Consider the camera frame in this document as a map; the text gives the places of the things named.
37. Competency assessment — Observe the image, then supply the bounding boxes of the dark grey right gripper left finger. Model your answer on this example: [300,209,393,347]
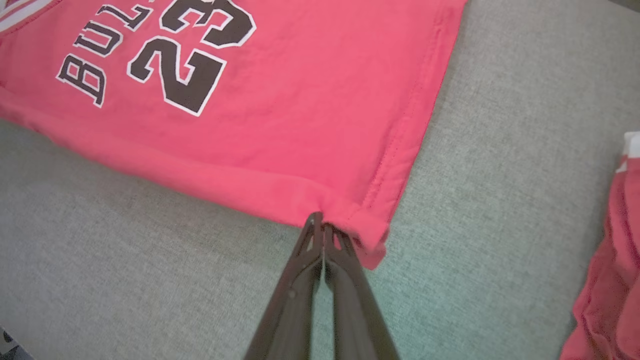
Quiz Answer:
[243,212,325,360]

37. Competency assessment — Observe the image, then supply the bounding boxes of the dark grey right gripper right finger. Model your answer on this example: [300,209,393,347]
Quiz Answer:
[322,224,401,360]

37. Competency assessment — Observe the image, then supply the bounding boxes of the red basketball jersey number 23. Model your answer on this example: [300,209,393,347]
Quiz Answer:
[0,0,468,271]

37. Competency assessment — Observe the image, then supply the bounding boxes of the red shorts with white trim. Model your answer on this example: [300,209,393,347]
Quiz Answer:
[560,131,640,360]

